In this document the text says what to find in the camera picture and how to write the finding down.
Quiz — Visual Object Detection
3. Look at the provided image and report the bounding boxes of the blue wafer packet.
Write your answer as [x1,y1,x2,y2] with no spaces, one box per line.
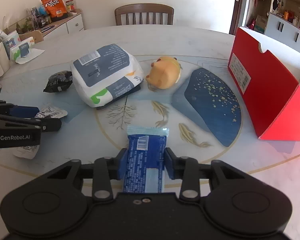
[123,125,169,193]

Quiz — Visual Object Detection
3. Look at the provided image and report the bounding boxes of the red cardboard box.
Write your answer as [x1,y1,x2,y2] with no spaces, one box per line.
[228,27,300,141]

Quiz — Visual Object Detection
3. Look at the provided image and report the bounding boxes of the yellow plush toy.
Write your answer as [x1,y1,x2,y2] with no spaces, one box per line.
[145,56,181,89]

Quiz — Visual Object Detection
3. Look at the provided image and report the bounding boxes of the far wooden chair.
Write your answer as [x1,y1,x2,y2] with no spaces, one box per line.
[114,3,174,25]

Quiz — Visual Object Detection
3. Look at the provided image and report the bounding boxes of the black sesame snack packet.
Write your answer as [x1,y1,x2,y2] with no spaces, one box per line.
[43,70,72,93]

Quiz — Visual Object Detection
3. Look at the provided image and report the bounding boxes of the dark wooden door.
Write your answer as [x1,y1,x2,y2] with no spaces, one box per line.
[229,0,242,35]

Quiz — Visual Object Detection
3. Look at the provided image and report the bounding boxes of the white blue tissue pack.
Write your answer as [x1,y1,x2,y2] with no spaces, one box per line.
[71,44,145,108]

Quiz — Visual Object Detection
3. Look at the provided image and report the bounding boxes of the orange snack bag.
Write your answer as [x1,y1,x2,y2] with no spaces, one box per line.
[41,0,68,22]

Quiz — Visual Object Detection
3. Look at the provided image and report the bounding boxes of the white storage cupboards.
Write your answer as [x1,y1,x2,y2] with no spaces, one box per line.
[247,0,300,58]

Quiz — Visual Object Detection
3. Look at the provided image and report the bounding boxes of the silver white foil packet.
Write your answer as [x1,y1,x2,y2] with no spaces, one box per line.
[13,106,68,159]

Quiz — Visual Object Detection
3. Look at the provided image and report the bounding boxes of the green white tissue box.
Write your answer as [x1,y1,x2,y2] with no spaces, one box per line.
[10,36,35,61]

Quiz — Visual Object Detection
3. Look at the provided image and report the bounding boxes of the white sideboard cabinet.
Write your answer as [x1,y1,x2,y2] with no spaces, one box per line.
[18,8,85,41]

